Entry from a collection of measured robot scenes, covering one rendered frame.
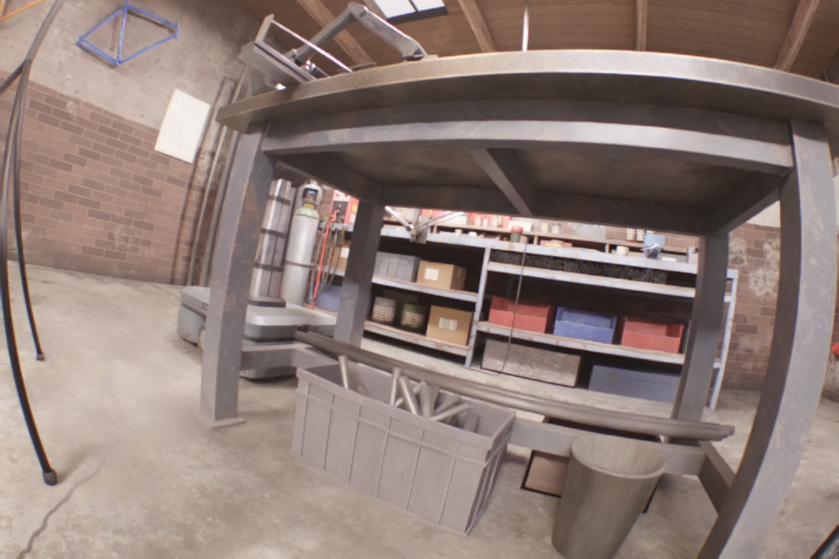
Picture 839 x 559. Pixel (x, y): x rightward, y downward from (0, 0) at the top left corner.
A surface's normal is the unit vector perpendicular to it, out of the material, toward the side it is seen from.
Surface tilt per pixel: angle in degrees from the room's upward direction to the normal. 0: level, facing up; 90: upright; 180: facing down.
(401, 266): 90
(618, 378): 90
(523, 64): 90
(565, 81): 180
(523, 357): 90
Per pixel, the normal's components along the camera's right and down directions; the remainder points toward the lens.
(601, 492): -0.66, -0.08
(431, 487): -0.45, -0.16
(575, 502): -0.93, -0.09
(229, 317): 0.88, 0.11
